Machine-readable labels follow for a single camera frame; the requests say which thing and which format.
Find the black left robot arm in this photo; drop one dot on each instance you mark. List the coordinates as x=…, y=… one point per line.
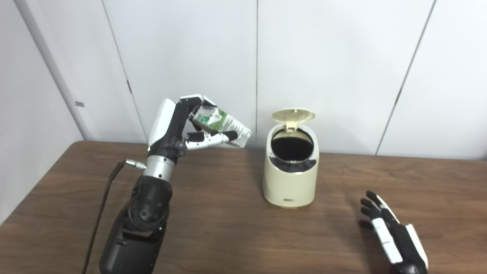
x=140, y=228

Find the gray wall corner post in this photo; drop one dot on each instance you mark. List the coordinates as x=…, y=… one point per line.
x=53, y=72

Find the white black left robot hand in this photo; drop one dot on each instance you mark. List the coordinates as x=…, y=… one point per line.
x=167, y=125

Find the round cream bin lid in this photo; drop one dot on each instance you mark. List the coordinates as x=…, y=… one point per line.
x=293, y=115

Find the green white milk carton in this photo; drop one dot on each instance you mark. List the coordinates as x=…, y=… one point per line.
x=222, y=120

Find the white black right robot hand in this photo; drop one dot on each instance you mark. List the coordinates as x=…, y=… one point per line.
x=403, y=243

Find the cream-colored bin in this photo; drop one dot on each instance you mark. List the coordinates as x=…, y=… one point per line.
x=291, y=186

